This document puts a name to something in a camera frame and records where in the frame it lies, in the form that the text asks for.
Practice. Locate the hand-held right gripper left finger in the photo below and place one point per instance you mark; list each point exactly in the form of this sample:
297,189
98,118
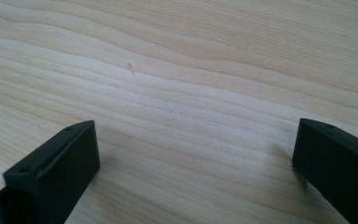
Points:
59,174

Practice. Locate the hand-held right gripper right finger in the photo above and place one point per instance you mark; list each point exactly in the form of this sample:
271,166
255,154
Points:
338,168

